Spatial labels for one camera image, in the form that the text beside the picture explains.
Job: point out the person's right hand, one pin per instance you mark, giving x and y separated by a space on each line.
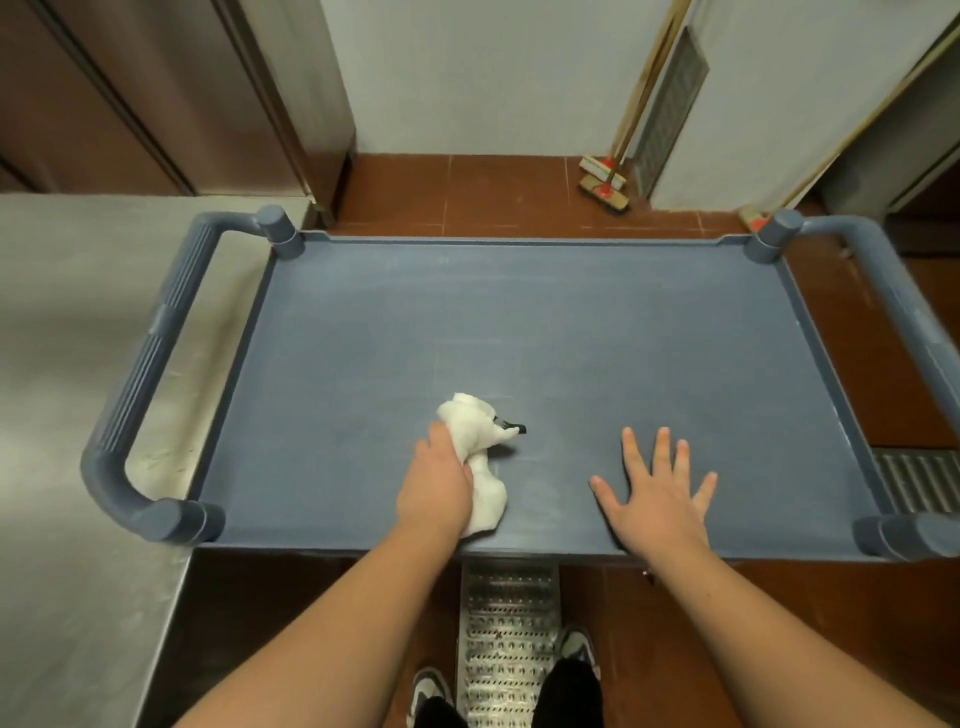
656 517

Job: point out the person's black trouser leg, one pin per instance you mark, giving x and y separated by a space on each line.
571 694
441 714

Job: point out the person's left hand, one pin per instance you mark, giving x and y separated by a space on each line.
433 487

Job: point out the person's left black trouser leg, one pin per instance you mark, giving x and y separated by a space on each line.
441 714

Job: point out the person's right thumb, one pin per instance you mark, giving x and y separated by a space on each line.
604 495

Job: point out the person's left forearm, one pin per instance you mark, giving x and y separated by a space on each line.
337 637

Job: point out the person's left thumb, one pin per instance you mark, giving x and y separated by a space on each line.
467 475

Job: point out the stainless steel cabinet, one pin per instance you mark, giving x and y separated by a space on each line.
165 90

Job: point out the white cloth with black tag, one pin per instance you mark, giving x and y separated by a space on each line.
471 426

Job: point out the perforated metal floor drain grate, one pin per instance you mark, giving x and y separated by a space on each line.
506 637

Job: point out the person's right forearm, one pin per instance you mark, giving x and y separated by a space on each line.
765 637

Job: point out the stainless steel counter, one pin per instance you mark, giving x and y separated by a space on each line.
67 360

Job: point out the person's left black-white shoe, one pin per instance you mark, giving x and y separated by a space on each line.
427 686

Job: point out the person's black-white shoe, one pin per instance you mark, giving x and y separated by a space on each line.
576 645
427 686

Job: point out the blue-grey plastic utility cart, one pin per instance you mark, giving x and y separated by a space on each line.
570 337

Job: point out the person's right middle finger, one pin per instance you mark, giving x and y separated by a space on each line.
661 454

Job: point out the metal wall vent grille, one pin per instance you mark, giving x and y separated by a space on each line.
670 112

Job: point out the slotted metal floor grate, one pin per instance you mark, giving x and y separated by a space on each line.
919 480

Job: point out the person's right black trouser leg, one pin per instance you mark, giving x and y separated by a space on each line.
571 694

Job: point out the person's right black-white shoe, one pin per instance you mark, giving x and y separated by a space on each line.
576 645

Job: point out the person's right little finger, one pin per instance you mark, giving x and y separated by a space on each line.
705 493

